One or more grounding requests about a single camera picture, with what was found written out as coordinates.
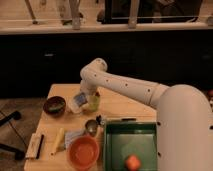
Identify orange plastic bowl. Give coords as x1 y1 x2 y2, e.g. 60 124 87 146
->
67 136 100 171

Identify yellow banana toy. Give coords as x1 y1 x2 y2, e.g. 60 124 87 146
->
51 128 65 155

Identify small metal cup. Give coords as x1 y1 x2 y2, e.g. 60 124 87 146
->
85 119 98 136

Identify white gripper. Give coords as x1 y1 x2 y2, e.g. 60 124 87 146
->
68 92 88 114

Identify dark ceramic bowl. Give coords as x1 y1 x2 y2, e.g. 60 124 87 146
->
43 96 66 117

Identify green plastic bin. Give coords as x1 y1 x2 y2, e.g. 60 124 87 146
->
103 121 158 171

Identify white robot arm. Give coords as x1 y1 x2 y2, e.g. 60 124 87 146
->
68 58 213 171

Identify black tripod leg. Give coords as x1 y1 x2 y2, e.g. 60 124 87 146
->
0 111 21 126

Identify grey cloth piece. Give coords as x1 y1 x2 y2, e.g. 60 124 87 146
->
65 130 84 148

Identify black tripod foot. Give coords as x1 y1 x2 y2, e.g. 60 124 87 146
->
0 143 25 160

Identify orange sponge cube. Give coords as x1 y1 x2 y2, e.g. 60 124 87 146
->
125 155 141 171

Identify small dark toy figure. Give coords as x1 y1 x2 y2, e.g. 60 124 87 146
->
96 115 106 126

